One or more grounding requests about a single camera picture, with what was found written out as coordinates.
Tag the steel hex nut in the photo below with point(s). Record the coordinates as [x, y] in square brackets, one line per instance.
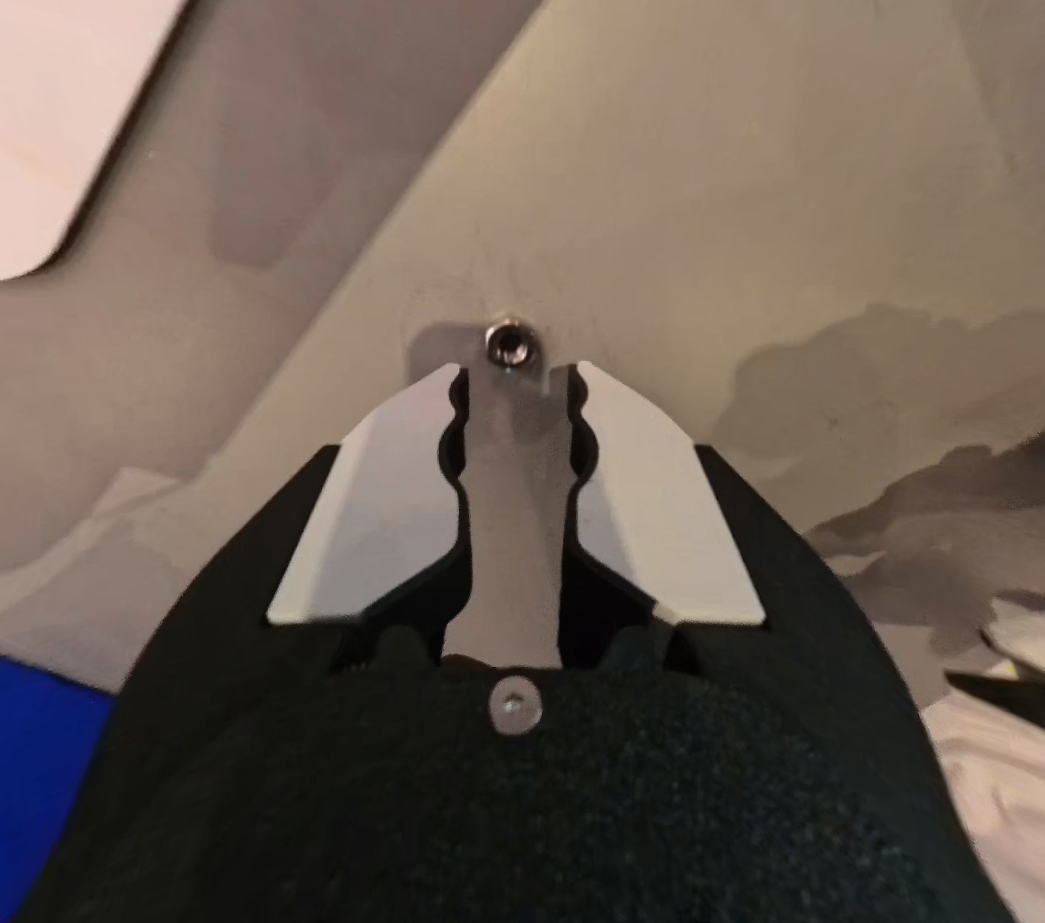
[508, 347]

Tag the blue plastic bin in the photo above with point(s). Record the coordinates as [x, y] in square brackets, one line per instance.
[41, 776]

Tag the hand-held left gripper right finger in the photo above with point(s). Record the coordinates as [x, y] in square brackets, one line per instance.
[661, 531]

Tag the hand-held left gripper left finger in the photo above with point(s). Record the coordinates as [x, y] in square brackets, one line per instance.
[384, 523]

